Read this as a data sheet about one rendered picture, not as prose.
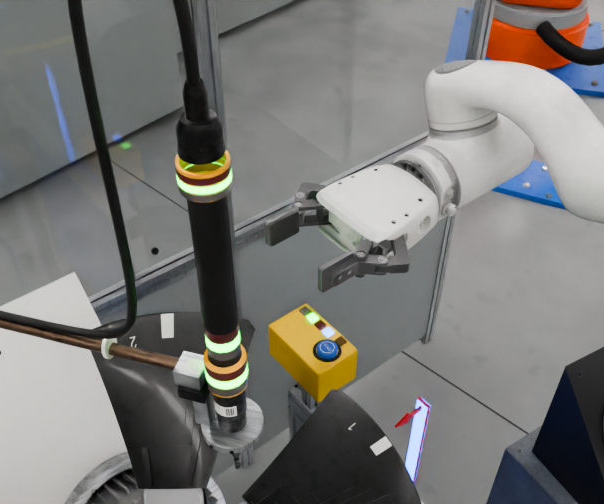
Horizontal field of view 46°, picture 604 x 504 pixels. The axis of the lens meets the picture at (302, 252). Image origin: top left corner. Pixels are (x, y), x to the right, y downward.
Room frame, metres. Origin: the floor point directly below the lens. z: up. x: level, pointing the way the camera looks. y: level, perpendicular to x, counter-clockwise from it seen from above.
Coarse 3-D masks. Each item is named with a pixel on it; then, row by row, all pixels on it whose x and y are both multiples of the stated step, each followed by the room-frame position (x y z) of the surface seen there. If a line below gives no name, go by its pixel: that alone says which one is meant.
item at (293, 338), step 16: (304, 304) 1.00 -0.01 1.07; (288, 320) 0.96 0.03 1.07; (304, 320) 0.96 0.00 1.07; (272, 336) 0.93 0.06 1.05; (288, 336) 0.92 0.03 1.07; (304, 336) 0.92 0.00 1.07; (320, 336) 0.92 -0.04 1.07; (336, 336) 0.92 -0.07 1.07; (272, 352) 0.94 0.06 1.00; (288, 352) 0.89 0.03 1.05; (304, 352) 0.88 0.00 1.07; (352, 352) 0.88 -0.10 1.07; (288, 368) 0.89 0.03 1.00; (304, 368) 0.85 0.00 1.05; (320, 368) 0.84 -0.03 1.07; (336, 368) 0.85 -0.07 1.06; (352, 368) 0.88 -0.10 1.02; (304, 384) 0.85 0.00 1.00; (320, 384) 0.83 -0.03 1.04; (336, 384) 0.85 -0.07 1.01; (320, 400) 0.83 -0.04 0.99
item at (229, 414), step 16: (192, 96) 0.45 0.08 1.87; (192, 112) 0.45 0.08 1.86; (208, 112) 0.46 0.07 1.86; (176, 128) 0.46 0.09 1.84; (192, 128) 0.45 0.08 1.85; (208, 128) 0.45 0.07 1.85; (192, 144) 0.44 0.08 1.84; (208, 144) 0.45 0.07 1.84; (224, 144) 0.46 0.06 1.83; (192, 160) 0.44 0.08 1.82; (208, 160) 0.44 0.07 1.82; (224, 400) 0.44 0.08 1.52; (240, 400) 0.45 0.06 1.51; (224, 416) 0.44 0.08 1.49; (240, 416) 0.45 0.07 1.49
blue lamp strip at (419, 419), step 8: (424, 408) 0.67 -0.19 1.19; (416, 416) 0.68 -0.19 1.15; (424, 416) 0.67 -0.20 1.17; (416, 424) 0.68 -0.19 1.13; (416, 432) 0.67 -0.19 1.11; (416, 440) 0.67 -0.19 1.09; (408, 448) 0.68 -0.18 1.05; (416, 448) 0.67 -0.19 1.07; (408, 456) 0.68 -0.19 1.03; (416, 456) 0.67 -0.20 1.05; (408, 464) 0.68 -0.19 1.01
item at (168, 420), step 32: (160, 320) 0.64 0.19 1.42; (192, 320) 0.64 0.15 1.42; (96, 352) 0.62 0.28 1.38; (160, 352) 0.61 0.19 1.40; (192, 352) 0.61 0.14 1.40; (128, 384) 0.59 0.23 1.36; (160, 384) 0.58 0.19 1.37; (128, 416) 0.56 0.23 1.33; (160, 416) 0.55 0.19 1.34; (192, 416) 0.54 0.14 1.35; (128, 448) 0.53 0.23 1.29; (160, 448) 0.52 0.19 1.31; (192, 448) 0.51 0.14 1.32; (160, 480) 0.49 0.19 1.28; (192, 480) 0.48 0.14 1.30
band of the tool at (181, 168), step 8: (176, 160) 0.46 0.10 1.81; (224, 160) 0.48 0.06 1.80; (176, 168) 0.45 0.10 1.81; (184, 168) 0.47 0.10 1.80; (192, 168) 0.48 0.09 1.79; (200, 168) 0.48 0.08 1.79; (208, 168) 0.48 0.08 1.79; (216, 168) 0.48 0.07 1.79; (224, 168) 0.45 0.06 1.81; (192, 176) 0.44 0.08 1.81; (200, 176) 0.44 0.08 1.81; (208, 176) 0.44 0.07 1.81; (216, 184) 0.44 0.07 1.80; (216, 192) 0.44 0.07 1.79
